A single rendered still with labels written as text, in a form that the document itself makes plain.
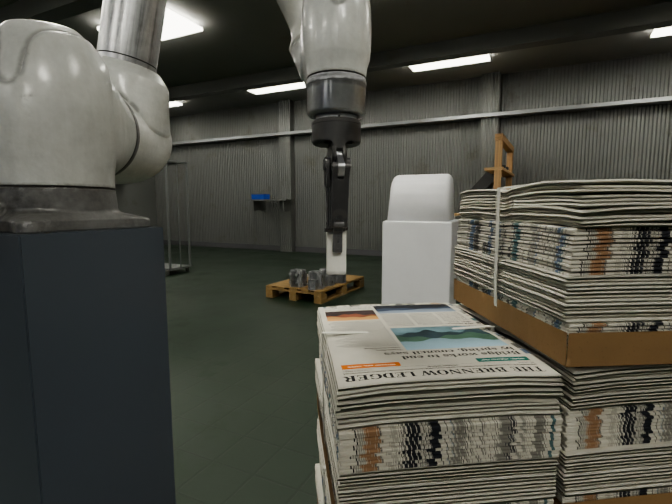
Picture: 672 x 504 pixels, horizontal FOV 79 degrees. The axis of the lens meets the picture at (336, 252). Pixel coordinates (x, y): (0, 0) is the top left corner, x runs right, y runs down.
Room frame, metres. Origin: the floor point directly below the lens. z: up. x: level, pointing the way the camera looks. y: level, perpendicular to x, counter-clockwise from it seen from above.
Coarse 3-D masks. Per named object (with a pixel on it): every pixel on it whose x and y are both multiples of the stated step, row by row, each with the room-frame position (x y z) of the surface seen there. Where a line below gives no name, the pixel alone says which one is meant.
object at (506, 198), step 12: (504, 192) 0.67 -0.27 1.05; (504, 204) 0.67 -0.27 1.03; (504, 216) 0.66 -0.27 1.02; (492, 228) 0.70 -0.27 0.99; (504, 228) 0.66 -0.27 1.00; (492, 240) 0.70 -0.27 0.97; (504, 240) 0.65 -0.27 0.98; (492, 252) 0.69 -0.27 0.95; (504, 252) 0.65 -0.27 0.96; (492, 264) 0.68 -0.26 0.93; (504, 264) 0.64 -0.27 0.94; (492, 276) 0.68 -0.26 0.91; (504, 276) 0.64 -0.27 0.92; (492, 288) 0.68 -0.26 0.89; (504, 288) 0.64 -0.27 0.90; (504, 300) 0.64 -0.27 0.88
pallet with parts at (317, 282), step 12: (300, 276) 4.47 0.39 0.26; (312, 276) 4.36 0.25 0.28; (324, 276) 4.42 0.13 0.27; (336, 276) 4.72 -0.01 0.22; (348, 276) 5.19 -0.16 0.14; (360, 276) 5.19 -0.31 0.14; (276, 288) 4.54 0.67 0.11; (288, 288) 4.54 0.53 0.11; (300, 288) 4.42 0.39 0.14; (312, 288) 4.35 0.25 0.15; (324, 288) 4.42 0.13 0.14; (336, 288) 4.72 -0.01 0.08; (348, 288) 5.01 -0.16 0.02; (324, 300) 4.32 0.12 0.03
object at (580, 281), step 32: (544, 192) 0.55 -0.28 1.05; (576, 192) 0.49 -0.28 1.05; (608, 192) 0.48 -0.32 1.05; (640, 192) 0.48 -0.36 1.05; (512, 224) 0.63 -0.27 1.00; (544, 224) 0.55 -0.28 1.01; (576, 224) 0.49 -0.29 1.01; (608, 224) 0.48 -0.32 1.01; (640, 224) 0.49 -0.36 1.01; (512, 256) 0.62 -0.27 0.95; (544, 256) 0.54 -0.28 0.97; (576, 256) 0.49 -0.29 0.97; (608, 256) 0.49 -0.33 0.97; (640, 256) 0.49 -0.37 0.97; (512, 288) 0.61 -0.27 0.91; (544, 288) 0.53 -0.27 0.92; (576, 288) 0.49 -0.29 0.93; (608, 288) 0.49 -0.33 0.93; (640, 288) 0.49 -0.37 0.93; (544, 320) 0.53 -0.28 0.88; (576, 320) 0.49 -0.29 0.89; (608, 320) 0.49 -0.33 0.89; (640, 320) 0.49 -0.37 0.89
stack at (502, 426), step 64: (320, 320) 0.73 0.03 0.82; (384, 320) 0.71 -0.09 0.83; (448, 320) 0.71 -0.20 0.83; (320, 384) 0.70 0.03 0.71; (384, 384) 0.46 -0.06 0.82; (448, 384) 0.47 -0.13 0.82; (512, 384) 0.48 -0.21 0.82; (576, 384) 0.49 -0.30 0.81; (640, 384) 0.50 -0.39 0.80; (320, 448) 0.73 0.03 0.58; (384, 448) 0.46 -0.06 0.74; (448, 448) 0.47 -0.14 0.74; (512, 448) 0.48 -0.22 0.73; (576, 448) 0.50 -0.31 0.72; (640, 448) 0.51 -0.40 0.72
